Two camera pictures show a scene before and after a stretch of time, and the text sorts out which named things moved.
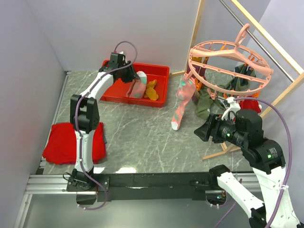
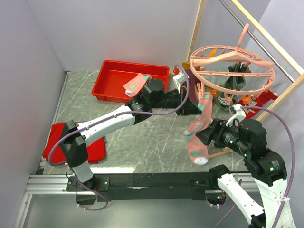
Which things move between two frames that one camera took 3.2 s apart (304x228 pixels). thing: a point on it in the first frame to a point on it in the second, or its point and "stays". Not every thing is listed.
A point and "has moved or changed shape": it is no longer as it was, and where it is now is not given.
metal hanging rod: (256, 39) stays
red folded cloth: (60, 147) stays
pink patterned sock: (184, 94) to (198, 151)
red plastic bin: (118, 94) stays
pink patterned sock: (137, 87) has moved or changed shape
